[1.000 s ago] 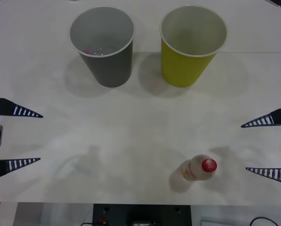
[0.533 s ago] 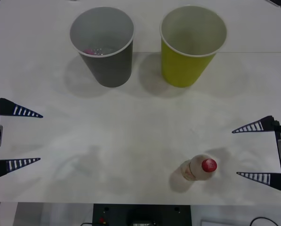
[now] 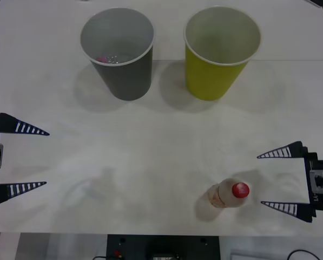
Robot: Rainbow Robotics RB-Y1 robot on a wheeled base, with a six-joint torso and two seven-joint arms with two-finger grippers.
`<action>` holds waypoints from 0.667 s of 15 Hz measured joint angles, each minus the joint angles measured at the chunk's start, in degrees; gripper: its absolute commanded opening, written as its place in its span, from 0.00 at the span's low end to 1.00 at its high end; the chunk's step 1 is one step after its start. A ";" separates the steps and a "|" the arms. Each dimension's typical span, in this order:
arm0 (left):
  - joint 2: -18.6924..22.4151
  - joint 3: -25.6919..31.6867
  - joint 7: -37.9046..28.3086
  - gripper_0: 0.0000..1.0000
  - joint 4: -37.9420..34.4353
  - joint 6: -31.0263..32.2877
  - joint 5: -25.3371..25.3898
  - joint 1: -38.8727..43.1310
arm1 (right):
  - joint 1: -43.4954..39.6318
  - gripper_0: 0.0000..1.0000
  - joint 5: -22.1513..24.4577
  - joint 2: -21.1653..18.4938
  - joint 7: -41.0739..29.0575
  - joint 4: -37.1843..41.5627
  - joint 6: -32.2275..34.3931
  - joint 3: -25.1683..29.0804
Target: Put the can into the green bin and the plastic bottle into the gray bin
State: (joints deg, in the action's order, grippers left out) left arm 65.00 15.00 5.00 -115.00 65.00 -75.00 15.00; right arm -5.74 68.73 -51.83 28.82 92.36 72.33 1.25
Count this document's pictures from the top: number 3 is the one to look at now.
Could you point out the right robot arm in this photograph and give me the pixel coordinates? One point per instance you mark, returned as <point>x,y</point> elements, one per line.
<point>322,181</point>

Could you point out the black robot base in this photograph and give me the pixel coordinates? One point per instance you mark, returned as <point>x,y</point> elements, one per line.
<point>177,246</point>

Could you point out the grey plastic bin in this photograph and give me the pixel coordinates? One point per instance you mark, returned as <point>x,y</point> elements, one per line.
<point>128,78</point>

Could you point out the red-capped plastic bottle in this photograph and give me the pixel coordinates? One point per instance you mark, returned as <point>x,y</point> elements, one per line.
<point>239,189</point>

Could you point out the pink-capped clear bottle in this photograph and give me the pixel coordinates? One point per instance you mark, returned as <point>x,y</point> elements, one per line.
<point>101,59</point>

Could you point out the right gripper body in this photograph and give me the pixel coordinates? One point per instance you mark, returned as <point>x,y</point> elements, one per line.
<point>320,165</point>

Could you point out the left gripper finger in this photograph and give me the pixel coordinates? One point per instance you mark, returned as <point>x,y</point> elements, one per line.
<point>12,125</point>
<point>4,192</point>

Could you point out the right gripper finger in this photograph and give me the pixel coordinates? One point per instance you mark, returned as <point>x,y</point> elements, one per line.
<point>296,150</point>
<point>304,211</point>

